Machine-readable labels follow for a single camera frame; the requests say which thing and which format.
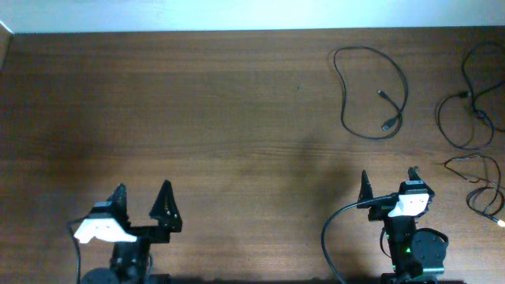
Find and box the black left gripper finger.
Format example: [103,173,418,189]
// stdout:
[149,180,182,233]
[107,184,129,227]

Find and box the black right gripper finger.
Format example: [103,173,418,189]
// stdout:
[407,166,435,197]
[357,170,374,209]

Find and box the black USB cable thick plug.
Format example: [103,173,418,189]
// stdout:
[331,46,410,141]

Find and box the thin black USB cable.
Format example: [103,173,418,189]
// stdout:
[441,152,505,229]

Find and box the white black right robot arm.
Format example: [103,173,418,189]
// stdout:
[357,167,449,283]

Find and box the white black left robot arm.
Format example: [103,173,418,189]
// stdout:
[73,180,182,283]

